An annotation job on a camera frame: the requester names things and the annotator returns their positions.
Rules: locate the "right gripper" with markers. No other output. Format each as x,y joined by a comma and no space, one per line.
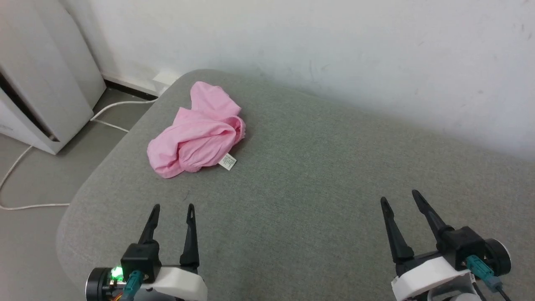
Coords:
459,246

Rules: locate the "pink garment with white label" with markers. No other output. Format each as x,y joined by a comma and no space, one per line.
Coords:
196,138

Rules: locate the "grey fabric sofa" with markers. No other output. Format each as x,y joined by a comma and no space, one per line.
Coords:
313,188

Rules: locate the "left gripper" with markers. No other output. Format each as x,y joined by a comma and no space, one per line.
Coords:
142,257

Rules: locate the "white appliance cabinet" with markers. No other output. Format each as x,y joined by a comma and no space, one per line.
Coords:
42,62

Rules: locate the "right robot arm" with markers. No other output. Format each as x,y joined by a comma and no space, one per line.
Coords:
455,294

